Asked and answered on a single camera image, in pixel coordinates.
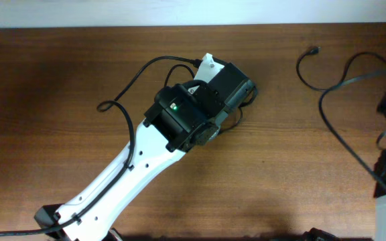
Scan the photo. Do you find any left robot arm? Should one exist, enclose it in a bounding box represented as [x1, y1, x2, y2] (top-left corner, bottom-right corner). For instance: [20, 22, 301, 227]
[34, 63, 257, 240]

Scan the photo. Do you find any left arm base part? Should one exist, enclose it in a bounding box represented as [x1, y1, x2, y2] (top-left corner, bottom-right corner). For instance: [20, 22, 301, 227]
[109, 228, 123, 241]

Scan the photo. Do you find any dark object bottom edge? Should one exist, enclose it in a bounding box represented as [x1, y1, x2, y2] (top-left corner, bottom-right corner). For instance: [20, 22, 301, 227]
[301, 228, 341, 241]

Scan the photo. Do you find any left camera black cable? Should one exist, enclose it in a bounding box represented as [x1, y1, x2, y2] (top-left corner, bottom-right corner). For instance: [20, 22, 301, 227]
[0, 55, 204, 241]

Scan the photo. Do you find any camera black cable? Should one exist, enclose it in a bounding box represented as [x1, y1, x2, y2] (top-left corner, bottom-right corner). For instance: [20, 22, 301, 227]
[318, 68, 386, 232]
[0, 55, 204, 241]

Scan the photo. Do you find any right camera black cable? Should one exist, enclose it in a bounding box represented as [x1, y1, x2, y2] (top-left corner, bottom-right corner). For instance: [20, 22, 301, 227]
[318, 68, 386, 232]

